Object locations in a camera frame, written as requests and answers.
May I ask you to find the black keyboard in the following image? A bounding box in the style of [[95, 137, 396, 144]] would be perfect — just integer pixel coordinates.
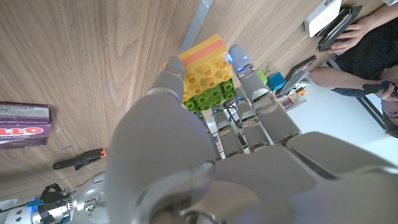
[[275, 55, 317, 97]]

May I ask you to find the purple package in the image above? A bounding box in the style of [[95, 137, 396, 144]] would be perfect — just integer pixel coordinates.
[[0, 101, 52, 149]]

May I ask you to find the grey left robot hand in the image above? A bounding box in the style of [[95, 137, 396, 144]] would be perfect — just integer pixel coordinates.
[[105, 44, 398, 224]]

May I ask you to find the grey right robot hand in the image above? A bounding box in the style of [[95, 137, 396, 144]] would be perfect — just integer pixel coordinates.
[[73, 172, 108, 224]]

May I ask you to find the teal cube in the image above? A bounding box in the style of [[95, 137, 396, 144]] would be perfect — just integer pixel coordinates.
[[266, 72, 287, 93]]

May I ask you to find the green cube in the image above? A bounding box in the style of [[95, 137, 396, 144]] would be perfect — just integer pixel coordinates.
[[256, 68, 268, 85]]

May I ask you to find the yellow green lego stack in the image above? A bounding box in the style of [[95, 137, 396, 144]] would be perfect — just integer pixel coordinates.
[[164, 34, 236, 116]]

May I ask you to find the small white flat box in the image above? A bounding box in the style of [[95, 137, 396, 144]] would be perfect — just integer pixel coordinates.
[[303, 0, 343, 29]]

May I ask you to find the seated person in dark shirt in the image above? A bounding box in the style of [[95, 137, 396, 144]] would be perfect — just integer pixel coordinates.
[[309, 1, 398, 139]]

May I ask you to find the black clamp with orange tip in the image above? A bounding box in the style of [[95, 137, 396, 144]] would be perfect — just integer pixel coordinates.
[[52, 148, 108, 171]]

